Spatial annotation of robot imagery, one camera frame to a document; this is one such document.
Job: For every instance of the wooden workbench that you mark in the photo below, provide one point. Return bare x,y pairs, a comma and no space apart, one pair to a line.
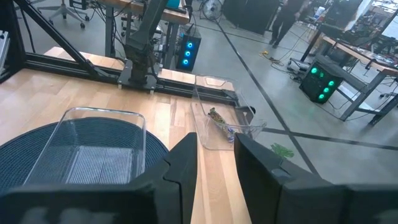
174,15
357,53

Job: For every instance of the small clear plastic bin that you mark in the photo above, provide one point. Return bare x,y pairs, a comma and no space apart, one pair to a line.
211,137

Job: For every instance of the round dark blue woven mat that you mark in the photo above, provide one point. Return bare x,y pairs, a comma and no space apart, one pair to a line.
155,149

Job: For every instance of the black computer blue lights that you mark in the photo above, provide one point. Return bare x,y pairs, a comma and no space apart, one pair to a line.
188,51

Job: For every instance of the black aluminium table frame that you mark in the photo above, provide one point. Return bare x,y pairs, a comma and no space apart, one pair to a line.
62,40

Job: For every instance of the floor fan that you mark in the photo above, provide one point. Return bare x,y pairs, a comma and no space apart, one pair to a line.
212,9

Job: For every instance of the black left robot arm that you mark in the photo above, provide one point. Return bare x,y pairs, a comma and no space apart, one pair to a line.
140,46

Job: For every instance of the person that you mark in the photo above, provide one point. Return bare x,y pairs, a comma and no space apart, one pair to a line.
287,18

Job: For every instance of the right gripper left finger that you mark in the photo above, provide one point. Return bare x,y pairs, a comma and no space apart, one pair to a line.
174,193

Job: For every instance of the large clear plastic bin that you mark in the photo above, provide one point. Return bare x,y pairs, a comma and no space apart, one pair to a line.
93,161

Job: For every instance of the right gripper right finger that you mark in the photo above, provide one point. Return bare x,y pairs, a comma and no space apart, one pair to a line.
280,193

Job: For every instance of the black computer green lights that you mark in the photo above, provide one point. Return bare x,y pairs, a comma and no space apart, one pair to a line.
320,82

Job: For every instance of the black cabinet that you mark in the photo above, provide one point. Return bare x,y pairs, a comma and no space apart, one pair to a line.
248,15

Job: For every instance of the broad-leaf plant white pot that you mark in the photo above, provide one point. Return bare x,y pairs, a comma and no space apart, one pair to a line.
282,151

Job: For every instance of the green granola bar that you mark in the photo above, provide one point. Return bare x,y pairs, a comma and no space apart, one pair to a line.
217,118

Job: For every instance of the office chair base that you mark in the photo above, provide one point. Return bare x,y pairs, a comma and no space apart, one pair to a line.
63,12

